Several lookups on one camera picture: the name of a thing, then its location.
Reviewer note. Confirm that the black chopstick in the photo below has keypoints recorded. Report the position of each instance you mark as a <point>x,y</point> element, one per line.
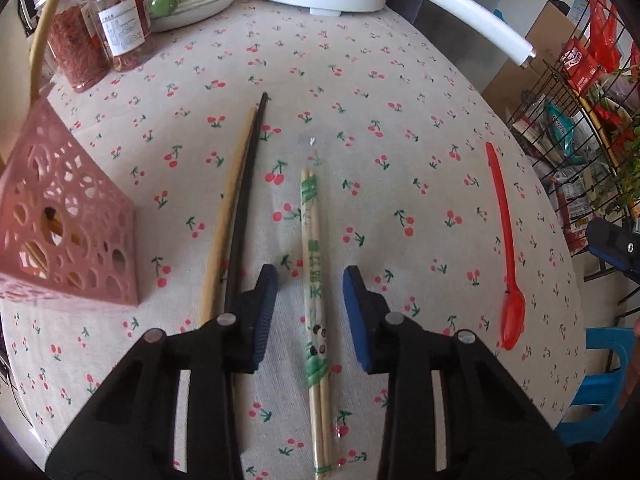
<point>247,185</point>

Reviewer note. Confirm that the red snack packet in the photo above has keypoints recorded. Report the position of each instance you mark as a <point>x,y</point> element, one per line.
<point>580,65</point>

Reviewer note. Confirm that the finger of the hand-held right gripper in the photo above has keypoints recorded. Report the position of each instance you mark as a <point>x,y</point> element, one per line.
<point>612,240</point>

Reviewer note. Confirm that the red plastic spoon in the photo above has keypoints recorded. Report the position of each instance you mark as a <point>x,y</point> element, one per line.
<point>502,220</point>

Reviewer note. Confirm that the pink perforated plastic basket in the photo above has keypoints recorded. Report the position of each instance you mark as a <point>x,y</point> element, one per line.
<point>65,240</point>

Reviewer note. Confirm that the red plastic bag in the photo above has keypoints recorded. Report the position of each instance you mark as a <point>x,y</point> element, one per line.
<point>602,25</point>

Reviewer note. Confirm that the blue and white box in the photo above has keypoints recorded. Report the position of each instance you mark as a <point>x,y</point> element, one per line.
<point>580,10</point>

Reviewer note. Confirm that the clear jar red berries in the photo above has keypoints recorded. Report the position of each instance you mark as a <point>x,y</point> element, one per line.
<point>75,45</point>

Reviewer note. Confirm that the clear jar white label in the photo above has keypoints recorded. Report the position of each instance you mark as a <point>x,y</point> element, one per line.
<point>122,25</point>

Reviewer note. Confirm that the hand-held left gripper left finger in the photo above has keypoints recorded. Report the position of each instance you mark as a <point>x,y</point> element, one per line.
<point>265,310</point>

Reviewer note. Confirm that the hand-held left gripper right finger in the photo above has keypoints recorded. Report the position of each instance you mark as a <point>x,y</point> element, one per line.
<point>357,315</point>

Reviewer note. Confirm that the blue plastic stool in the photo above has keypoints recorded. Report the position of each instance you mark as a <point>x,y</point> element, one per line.
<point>595,385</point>

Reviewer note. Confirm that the green long beans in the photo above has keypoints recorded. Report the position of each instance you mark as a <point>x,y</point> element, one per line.
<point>627,185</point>

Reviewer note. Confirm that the plain wooden chopstick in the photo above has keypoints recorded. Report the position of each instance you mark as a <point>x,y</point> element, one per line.
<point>227,195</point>
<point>42,35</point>

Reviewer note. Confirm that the paper-wrapped bamboo chopstick pair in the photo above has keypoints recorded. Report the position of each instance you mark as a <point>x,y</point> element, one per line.
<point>314,260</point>

